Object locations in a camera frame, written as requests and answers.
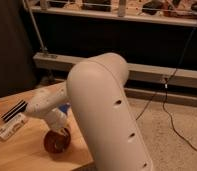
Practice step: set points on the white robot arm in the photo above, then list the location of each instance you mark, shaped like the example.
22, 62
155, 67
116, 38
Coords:
95, 90

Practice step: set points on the black striped flat object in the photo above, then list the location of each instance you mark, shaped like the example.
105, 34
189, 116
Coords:
19, 107

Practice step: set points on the orange ceramic bowl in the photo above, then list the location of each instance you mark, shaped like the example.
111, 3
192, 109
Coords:
56, 143

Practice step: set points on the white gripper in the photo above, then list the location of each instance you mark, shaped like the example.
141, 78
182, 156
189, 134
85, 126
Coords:
56, 120

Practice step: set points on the dark blue block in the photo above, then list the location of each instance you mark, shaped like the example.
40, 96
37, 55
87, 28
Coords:
64, 108

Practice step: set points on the metal shelf rack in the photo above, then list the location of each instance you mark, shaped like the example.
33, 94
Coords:
142, 27

